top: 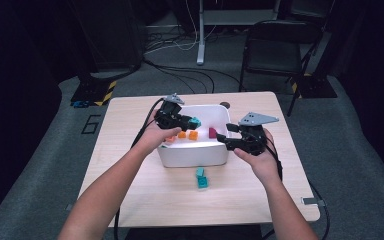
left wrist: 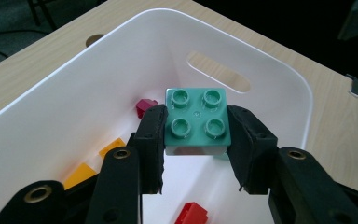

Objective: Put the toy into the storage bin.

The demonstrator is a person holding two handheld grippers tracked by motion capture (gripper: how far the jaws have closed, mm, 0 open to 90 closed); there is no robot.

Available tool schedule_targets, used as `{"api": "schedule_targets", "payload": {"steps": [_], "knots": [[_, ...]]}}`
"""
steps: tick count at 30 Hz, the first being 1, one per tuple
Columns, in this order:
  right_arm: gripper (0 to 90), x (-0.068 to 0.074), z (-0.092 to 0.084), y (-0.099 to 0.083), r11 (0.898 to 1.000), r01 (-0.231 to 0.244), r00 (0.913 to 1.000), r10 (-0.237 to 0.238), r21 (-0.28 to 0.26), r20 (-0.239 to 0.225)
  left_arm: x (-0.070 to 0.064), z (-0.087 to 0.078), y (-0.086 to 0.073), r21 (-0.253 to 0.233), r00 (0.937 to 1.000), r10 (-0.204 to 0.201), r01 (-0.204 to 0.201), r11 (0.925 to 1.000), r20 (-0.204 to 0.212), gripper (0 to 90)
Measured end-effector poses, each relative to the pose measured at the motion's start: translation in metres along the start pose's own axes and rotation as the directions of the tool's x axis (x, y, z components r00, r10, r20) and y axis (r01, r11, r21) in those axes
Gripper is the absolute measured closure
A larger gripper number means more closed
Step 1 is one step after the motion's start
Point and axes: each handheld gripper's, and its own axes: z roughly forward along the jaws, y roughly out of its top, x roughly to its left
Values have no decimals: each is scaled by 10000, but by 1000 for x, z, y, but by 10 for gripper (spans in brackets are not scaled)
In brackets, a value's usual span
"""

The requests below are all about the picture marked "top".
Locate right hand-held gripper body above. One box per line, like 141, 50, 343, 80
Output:
228, 111, 280, 157

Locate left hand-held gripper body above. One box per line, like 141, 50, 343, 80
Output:
153, 93, 194, 130

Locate white plastic bin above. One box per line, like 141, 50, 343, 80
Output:
154, 104, 232, 168

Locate person's left hand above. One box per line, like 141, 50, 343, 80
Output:
134, 109, 183, 157

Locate person's right hand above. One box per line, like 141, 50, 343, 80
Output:
233, 128, 283, 188

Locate dark teal brick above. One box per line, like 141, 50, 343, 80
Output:
197, 175, 210, 190

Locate black striped stand base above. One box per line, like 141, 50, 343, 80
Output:
291, 73, 338, 99
70, 71, 118, 108

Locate black folding chair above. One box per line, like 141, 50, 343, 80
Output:
239, 19, 324, 118

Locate person's dark pants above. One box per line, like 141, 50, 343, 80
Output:
124, 224, 264, 240

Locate black cabinet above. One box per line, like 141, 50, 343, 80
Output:
68, 0, 146, 73

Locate left hand-held gripper cable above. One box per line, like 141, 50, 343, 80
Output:
113, 97, 165, 240

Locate hand-held gripper cable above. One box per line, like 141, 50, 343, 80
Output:
262, 133, 331, 240
113, 97, 165, 240

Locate black floor cable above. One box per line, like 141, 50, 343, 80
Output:
143, 58, 215, 94
159, 66, 244, 93

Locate white floor cable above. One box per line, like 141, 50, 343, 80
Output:
144, 0, 218, 54

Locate white desk frame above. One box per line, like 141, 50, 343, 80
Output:
196, 0, 283, 66

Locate right hand-held gripper cable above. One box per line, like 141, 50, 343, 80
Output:
262, 133, 331, 240

